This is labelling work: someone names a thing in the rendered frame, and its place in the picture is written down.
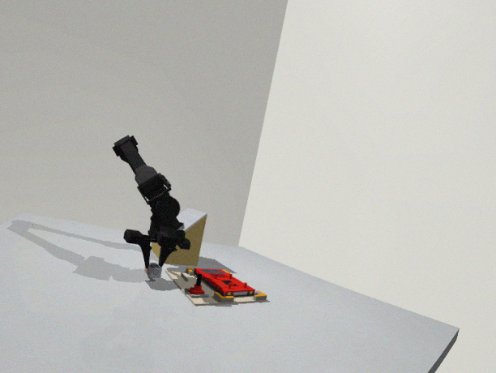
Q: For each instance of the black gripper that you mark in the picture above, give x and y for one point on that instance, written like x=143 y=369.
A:
x=133 y=236

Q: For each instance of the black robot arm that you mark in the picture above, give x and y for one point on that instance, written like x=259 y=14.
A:
x=151 y=185

